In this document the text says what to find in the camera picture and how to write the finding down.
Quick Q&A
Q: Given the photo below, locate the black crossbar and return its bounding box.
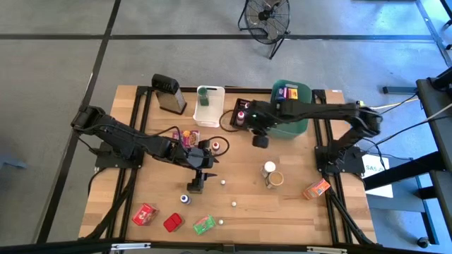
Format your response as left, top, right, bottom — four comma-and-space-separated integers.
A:
0, 236, 452, 254

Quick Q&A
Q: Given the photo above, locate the dark metal floor bar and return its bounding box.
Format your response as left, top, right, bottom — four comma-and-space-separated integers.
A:
383, 86, 417, 95

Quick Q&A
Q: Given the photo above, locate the small red plastic container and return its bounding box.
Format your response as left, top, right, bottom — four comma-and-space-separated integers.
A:
163, 212, 184, 233

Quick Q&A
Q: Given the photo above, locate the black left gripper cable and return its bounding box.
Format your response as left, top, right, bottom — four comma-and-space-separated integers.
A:
207, 135, 231, 158

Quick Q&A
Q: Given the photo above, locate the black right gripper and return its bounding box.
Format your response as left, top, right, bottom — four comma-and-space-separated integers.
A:
243, 99, 280, 149

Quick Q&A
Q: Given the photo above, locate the green cereal box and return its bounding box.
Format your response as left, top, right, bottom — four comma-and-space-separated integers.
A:
192, 214, 216, 236

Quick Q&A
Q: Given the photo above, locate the small orange box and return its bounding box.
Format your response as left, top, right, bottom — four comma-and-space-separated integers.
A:
302, 179, 332, 201

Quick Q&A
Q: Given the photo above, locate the black floor fan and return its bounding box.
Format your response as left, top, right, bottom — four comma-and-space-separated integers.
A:
237, 0, 292, 60

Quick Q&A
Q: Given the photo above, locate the yellow extension cable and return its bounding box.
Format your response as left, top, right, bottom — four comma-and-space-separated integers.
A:
370, 97, 422, 109

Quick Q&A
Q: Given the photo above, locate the metal box grater black handle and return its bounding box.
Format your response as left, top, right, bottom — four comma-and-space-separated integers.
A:
151, 73, 188, 116

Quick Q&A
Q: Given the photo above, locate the black floor cable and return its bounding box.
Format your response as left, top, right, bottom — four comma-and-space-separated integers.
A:
381, 93, 420, 117
374, 114, 452, 146

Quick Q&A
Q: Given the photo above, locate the red snack box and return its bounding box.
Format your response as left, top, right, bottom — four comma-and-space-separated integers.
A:
131, 202, 160, 226

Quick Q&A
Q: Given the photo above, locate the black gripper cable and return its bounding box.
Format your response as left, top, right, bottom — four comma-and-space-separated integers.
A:
207, 135, 231, 158
218, 109, 242, 133

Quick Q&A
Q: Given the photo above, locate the pink snack box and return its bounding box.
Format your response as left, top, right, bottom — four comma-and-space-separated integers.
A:
172, 129, 201, 148

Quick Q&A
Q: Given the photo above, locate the white-lidded spice jar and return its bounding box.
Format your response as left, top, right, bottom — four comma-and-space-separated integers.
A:
261, 161, 277, 179

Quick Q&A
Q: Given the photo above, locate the green spice jar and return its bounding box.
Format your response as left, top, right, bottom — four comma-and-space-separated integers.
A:
197, 86, 210, 107

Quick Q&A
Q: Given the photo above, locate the small black plastic basket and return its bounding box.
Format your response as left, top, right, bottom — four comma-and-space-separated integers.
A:
229, 97, 261, 132

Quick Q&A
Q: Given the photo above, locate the black neighbouring workstation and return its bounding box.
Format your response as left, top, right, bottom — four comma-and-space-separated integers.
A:
363, 66, 452, 246

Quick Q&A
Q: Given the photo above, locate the teal plastic bin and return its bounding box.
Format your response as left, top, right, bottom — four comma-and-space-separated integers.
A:
266, 79, 313, 139

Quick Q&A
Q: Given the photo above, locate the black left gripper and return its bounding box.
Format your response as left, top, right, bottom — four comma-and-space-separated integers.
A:
182, 140, 220, 191

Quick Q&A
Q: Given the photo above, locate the white plastic bin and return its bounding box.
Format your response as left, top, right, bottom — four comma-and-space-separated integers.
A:
192, 85, 226, 128

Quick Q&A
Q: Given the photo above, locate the white printed paper sheet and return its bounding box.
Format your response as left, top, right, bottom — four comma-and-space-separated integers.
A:
362, 155, 393, 198

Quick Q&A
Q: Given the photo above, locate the silver metal bracket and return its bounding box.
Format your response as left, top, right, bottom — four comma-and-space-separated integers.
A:
306, 246, 349, 254
110, 241, 152, 251

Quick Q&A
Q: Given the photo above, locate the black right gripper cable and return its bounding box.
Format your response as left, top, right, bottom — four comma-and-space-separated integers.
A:
218, 109, 242, 133

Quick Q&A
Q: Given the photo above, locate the black cable bundle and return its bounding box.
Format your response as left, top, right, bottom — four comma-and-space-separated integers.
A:
83, 168, 138, 241
326, 186, 374, 245

